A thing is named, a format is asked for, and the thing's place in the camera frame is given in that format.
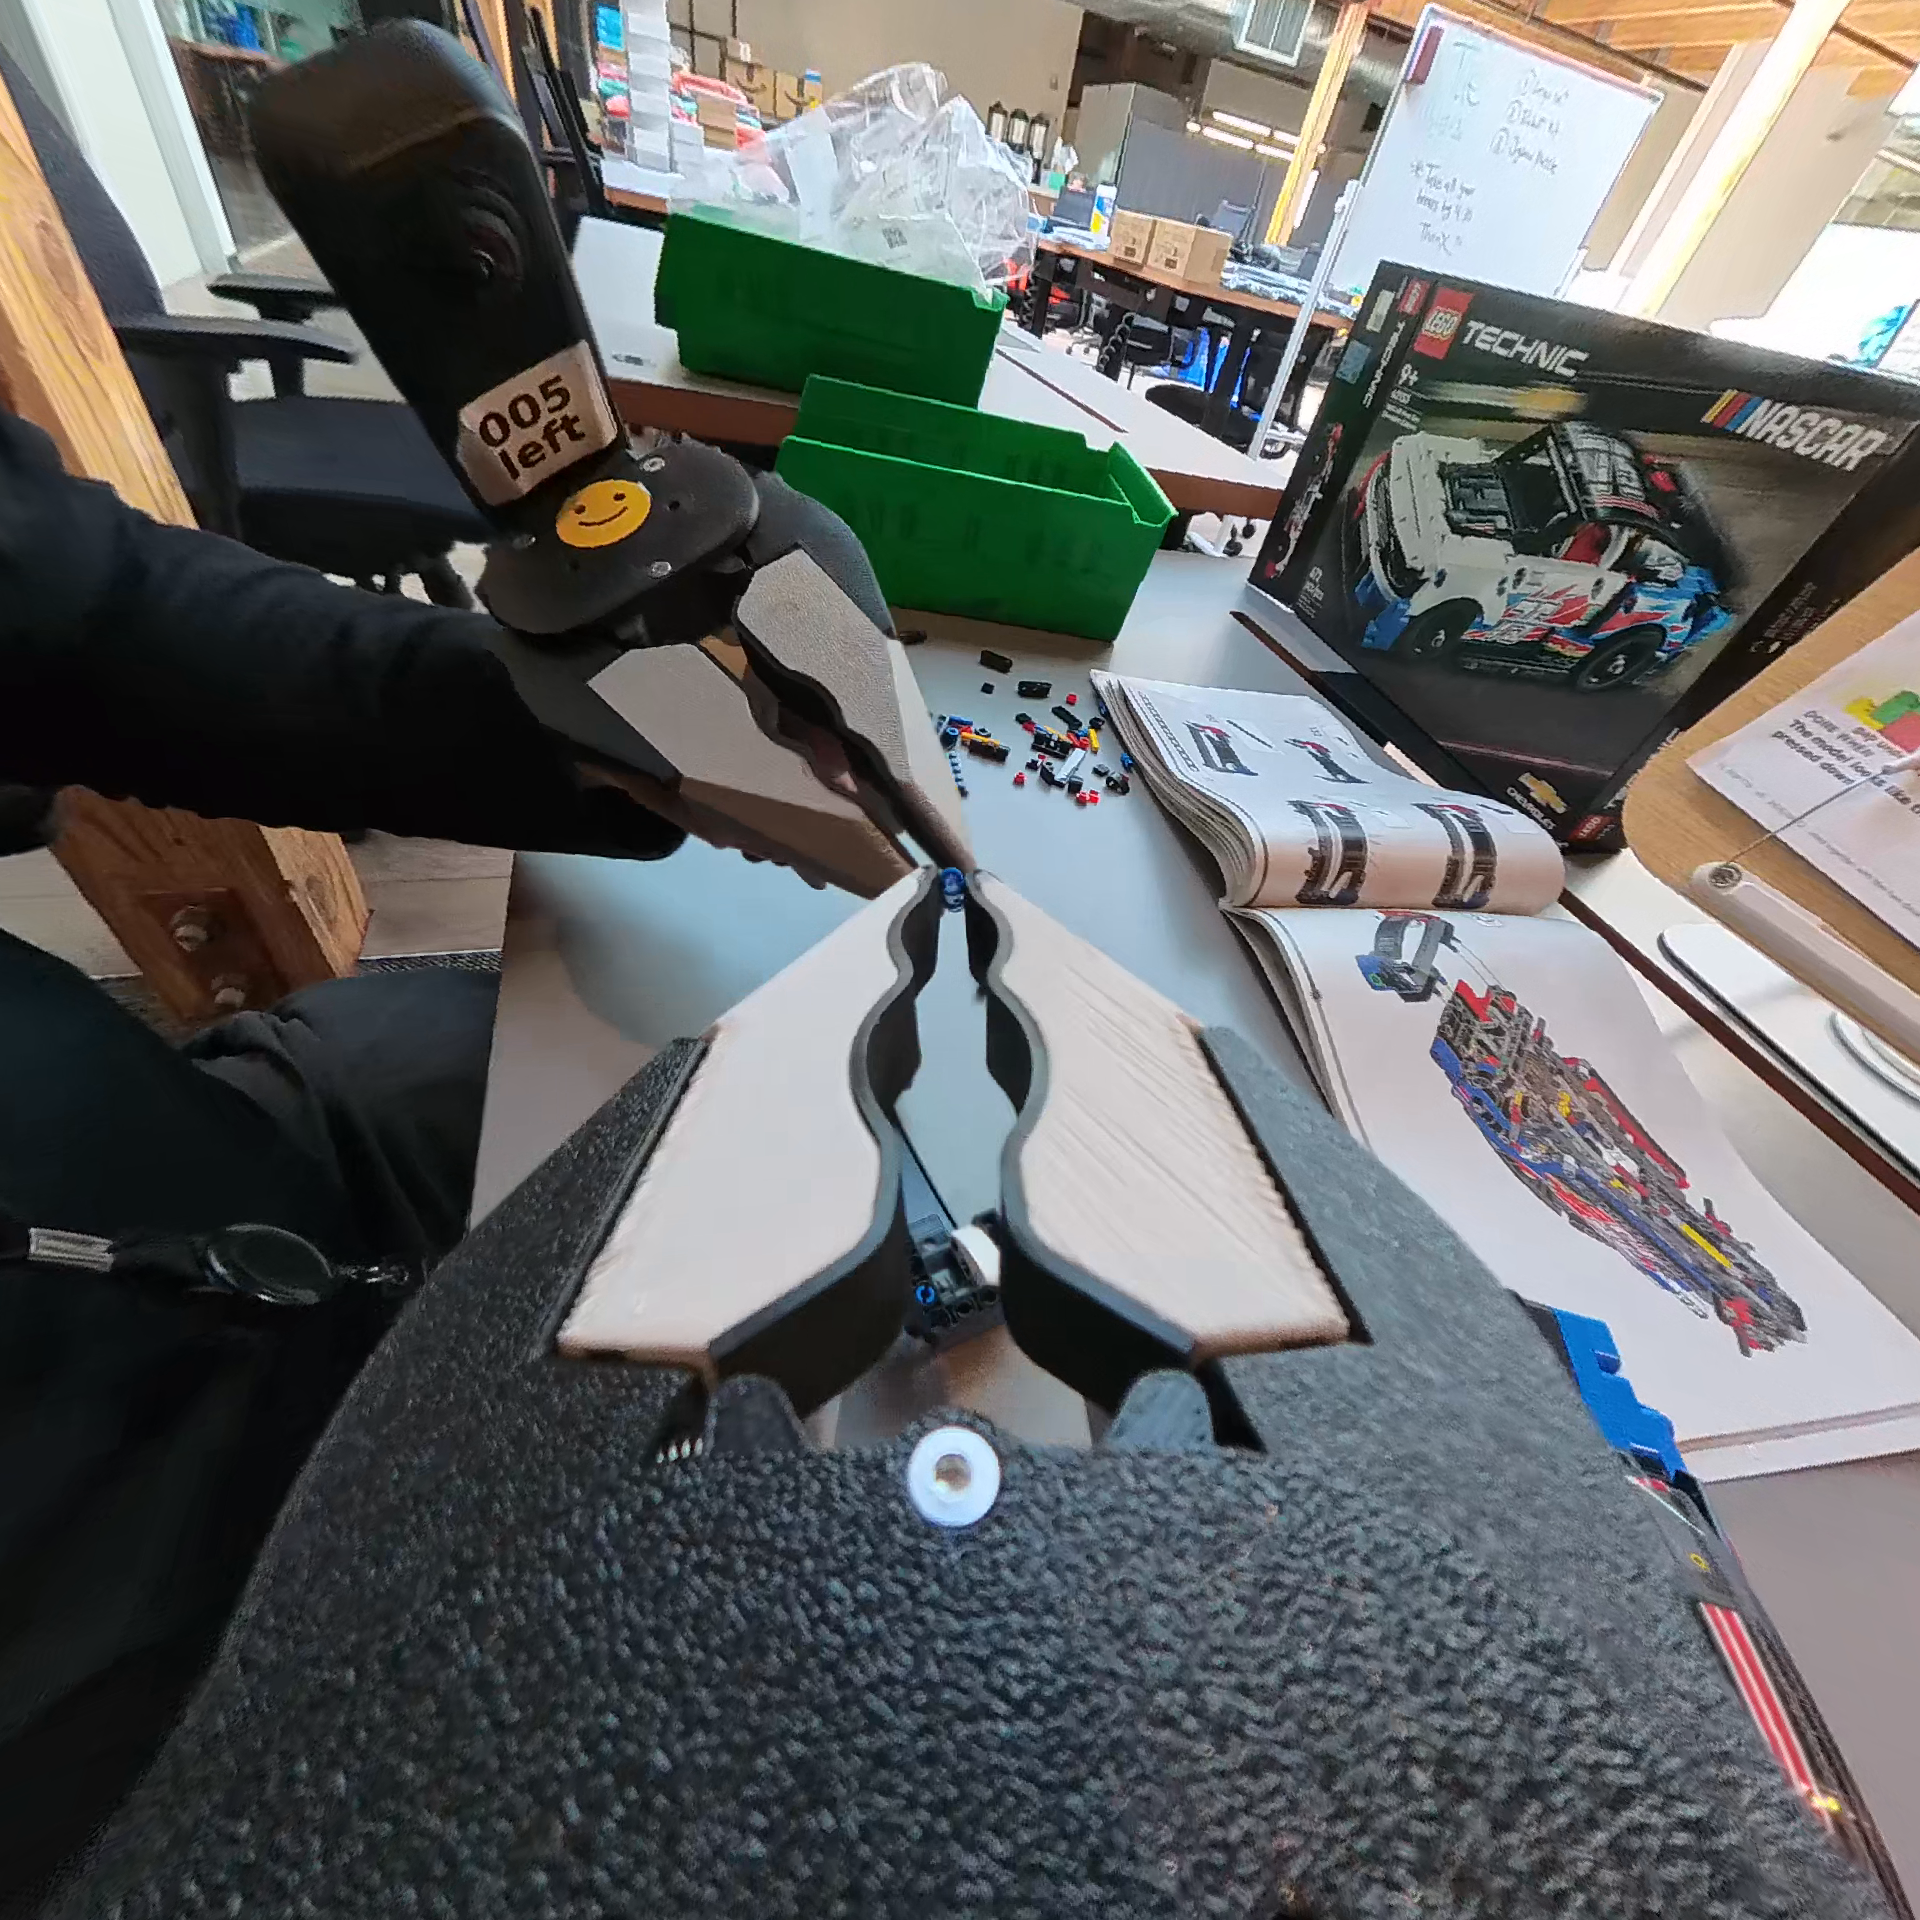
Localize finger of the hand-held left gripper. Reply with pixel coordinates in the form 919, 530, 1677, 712
585, 639, 911, 895
736, 551, 975, 872

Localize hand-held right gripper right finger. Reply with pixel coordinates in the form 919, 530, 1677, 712
960, 871, 1358, 1416

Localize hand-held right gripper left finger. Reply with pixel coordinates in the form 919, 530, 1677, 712
550, 871, 944, 1416

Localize pile of small brick pieces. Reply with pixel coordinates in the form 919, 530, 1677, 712
929, 647, 1135, 806

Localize small toy brick assembly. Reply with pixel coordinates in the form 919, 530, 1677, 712
909, 1215, 1007, 1343

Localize red black toy race car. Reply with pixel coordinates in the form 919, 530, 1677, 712
1531, 1296, 1920, 1893

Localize person's left forearm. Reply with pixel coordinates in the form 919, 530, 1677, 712
0, 407, 693, 857

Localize grey desk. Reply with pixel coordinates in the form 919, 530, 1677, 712
467, 554, 1920, 1920

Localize green storage bin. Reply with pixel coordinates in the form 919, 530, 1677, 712
655, 206, 1012, 407
774, 374, 1177, 639

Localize open instruction booklet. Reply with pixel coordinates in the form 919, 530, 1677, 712
1095, 675, 1920, 1478

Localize black office chair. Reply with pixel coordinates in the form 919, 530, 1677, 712
0, 32, 496, 601

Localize clear plastic bags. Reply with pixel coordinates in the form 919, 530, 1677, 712
705, 62, 1037, 288

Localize black badge reel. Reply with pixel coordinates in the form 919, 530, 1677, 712
0, 1209, 415, 1321

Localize toy set box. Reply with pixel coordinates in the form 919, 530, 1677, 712
1245, 264, 1920, 847

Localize person's black clothing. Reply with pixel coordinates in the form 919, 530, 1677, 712
0, 930, 511, 1800

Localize white stand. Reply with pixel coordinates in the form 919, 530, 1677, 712
1659, 854, 1920, 1173

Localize printed paper sheet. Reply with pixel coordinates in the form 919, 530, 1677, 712
1695, 614, 1920, 946

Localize whiteboard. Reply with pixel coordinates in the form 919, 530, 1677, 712
1321, 0, 1662, 301

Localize wooden post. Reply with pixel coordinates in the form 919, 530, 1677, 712
0, 62, 368, 1022

